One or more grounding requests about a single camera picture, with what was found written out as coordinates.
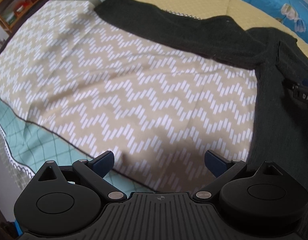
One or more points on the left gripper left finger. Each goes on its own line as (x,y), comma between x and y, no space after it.
(92,174)

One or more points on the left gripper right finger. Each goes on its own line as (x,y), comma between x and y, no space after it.
(224,170)

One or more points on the dark green knit sweater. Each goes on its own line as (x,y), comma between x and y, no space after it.
(280,131)

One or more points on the patterned beige yellow bedspread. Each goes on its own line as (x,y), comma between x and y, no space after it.
(73,86)

